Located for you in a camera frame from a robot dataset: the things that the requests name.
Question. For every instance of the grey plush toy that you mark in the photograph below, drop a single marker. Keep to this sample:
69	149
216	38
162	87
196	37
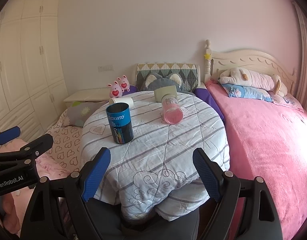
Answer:
153	82

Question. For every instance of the pink rabbit toy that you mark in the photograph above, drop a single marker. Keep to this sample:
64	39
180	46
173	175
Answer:
124	83
115	91

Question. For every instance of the cream wardrobe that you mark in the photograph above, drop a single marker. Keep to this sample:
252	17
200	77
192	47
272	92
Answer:
23	62

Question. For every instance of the olive green box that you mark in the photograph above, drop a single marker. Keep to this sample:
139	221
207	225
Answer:
163	92

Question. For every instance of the diamond pattern quilted cover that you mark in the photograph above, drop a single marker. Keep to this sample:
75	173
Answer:
188	73

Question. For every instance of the white cup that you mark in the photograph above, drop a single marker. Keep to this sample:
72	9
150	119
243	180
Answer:
123	101

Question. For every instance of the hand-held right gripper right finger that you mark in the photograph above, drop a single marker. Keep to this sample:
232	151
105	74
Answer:
206	177

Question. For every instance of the white wall socket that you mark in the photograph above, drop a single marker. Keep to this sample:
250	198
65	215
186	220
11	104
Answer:
105	68

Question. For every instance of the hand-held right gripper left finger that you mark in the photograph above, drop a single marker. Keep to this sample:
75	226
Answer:
96	176

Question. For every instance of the purple cushion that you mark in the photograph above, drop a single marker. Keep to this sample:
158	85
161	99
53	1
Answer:
208	100
132	89

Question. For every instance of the pink fluffy cloth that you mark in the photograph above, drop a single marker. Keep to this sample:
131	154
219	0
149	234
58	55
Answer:
13	205

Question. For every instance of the pink blanket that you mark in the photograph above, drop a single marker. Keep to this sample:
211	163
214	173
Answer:
263	142

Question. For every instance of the dark grey pants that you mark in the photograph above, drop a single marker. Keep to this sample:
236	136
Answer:
143	232

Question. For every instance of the striped white quilt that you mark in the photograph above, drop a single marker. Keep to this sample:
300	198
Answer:
158	145

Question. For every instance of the white plush pig toy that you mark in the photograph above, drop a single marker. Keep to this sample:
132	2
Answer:
253	80

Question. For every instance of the pink printed pillow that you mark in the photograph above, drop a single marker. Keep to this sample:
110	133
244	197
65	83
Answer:
288	102

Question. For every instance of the blue printed pillow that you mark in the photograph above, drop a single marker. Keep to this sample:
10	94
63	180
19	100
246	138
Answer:
246	92

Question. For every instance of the cream bed headboard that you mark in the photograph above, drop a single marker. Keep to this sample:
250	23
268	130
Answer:
248	61

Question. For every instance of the pink transparent cup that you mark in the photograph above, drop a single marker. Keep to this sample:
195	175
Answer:
171	111

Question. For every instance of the blue and black can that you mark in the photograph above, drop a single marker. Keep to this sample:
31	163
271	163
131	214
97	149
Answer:
119	127

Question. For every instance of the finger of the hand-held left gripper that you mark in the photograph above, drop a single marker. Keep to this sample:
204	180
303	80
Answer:
8	133
38	145

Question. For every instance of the heart print sheet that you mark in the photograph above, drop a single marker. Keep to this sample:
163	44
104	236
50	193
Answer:
66	145

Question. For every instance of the yellow star decoration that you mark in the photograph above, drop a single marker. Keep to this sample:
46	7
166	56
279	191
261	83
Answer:
207	55

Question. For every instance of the pale curtain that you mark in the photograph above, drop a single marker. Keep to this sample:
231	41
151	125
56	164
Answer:
304	55

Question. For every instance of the grey flower pillow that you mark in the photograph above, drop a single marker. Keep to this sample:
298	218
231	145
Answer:
81	111

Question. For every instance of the cream bedside cabinet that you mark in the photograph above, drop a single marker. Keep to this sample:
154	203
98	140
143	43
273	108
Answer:
88	95

